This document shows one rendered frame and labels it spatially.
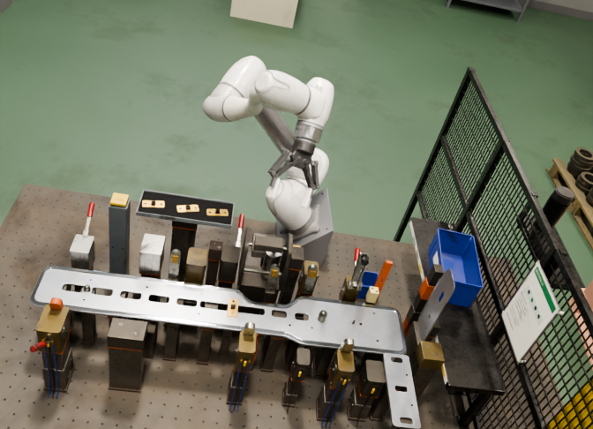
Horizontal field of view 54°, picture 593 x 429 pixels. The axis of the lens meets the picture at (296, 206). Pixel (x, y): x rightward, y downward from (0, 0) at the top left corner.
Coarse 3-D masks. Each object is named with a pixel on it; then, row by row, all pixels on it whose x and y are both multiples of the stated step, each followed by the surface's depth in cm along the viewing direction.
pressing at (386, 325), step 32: (96, 288) 212; (128, 288) 214; (160, 288) 217; (192, 288) 220; (224, 288) 223; (160, 320) 207; (192, 320) 209; (224, 320) 212; (256, 320) 215; (288, 320) 218; (352, 320) 224; (384, 320) 227; (384, 352) 216
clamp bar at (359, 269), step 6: (360, 252) 222; (366, 252) 223; (360, 258) 221; (366, 258) 222; (360, 264) 224; (366, 264) 220; (354, 270) 227; (360, 270) 226; (354, 276) 226; (360, 276) 227; (360, 282) 228
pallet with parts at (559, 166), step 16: (560, 160) 525; (576, 160) 503; (592, 160) 498; (560, 176) 520; (576, 176) 507; (592, 176) 497; (576, 192) 489; (592, 192) 474; (576, 208) 482; (592, 208) 475; (592, 224) 459; (592, 240) 463
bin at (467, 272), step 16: (432, 240) 255; (448, 240) 255; (464, 240) 254; (432, 256) 250; (448, 256) 258; (464, 256) 257; (464, 272) 252; (480, 272) 235; (464, 288) 231; (480, 288) 229; (464, 304) 236
